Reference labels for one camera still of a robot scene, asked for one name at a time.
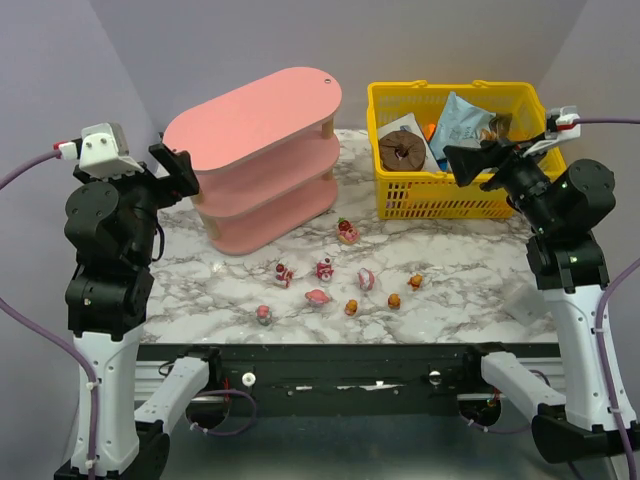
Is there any red white bow toy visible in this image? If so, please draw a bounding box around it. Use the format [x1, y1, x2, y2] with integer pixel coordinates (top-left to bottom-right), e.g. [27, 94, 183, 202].
[275, 263, 295, 289]

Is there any pink white hooded toy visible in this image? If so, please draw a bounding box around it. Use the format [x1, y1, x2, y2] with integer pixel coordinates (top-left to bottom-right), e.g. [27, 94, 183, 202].
[357, 268, 375, 291]

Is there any pink flower-ring bunny toy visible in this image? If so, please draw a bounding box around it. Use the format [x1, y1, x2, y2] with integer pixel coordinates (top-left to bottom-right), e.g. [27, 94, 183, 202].
[256, 304, 272, 326]

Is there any pink strawberry bear toy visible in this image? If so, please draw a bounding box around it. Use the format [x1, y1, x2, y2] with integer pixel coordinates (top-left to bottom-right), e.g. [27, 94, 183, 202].
[316, 256, 334, 282]

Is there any pink wide-eared toy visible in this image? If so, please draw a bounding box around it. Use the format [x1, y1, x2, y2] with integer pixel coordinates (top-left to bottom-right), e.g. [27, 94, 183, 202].
[305, 289, 332, 308]

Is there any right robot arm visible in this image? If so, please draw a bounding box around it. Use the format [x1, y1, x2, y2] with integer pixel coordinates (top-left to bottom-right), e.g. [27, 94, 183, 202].
[444, 141, 639, 464]

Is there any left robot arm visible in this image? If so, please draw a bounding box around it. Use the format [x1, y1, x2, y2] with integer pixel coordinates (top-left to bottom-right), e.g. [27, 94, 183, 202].
[54, 143, 211, 479]

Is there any pink three-tier shelf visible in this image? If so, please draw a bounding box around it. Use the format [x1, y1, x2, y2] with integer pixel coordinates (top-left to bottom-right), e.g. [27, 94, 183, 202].
[163, 67, 342, 256]

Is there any light blue snack bag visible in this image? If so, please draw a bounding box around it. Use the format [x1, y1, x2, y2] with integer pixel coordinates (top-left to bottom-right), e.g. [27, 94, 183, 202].
[429, 92, 496, 163]

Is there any brown round cake pack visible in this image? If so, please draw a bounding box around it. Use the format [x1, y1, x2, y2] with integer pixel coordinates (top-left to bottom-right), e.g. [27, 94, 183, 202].
[379, 130, 426, 172]

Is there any white flat packet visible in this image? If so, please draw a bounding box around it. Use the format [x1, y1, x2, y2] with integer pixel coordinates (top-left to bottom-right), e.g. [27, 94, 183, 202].
[377, 113, 424, 139]

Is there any yellow plastic basket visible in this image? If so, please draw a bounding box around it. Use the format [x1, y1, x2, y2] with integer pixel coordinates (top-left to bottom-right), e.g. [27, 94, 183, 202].
[366, 80, 545, 220]

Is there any orange bear toy right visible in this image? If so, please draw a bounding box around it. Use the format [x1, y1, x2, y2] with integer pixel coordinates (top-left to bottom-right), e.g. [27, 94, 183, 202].
[407, 274, 423, 291]

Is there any orange bear toy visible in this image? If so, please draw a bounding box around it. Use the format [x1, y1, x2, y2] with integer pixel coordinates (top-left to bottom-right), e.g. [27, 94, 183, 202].
[344, 299, 358, 316]
[387, 293, 401, 310]
[407, 274, 423, 291]

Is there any strawberry donut toy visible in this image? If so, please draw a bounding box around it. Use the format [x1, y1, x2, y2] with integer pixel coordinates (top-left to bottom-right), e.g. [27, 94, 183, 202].
[337, 217, 360, 245]

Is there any orange bear toy middle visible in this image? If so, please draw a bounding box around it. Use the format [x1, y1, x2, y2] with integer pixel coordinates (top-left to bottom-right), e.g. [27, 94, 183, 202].
[387, 293, 401, 310]

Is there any orange bear toy left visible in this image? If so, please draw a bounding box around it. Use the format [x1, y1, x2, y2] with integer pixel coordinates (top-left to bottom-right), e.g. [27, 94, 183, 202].
[344, 299, 358, 316]

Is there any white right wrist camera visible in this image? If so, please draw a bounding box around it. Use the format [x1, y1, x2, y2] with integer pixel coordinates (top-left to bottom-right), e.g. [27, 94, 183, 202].
[521, 106, 581, 157]

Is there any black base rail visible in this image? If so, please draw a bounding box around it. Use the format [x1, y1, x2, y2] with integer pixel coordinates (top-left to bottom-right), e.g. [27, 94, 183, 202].
[134, 342, 566, 419]

